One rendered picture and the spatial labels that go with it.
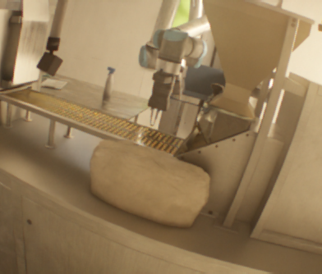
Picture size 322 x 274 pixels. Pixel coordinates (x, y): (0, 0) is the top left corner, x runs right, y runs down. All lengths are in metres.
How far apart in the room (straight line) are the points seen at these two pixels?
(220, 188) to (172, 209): 0.21
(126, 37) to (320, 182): 3.05
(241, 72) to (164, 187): 0.42
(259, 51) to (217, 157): 0.37
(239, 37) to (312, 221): 0.66
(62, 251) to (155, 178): 0.46
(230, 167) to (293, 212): 0.28
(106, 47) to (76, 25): 0.55
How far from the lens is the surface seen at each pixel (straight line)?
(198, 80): 2.22
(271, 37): 0.92
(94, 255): 1.03
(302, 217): 1.05
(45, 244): 1.14
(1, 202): 1.20
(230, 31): 0.93
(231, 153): 1.00
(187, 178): 0.90
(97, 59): 3.82
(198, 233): 0.96
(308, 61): 3.51
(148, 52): 2.00
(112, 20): 3.75
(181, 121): 2.33
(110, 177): 0.93
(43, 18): 1.43
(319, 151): 0.96
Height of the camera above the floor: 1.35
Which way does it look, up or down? 18 degrees down
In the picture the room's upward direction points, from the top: 14 degrees clockwise
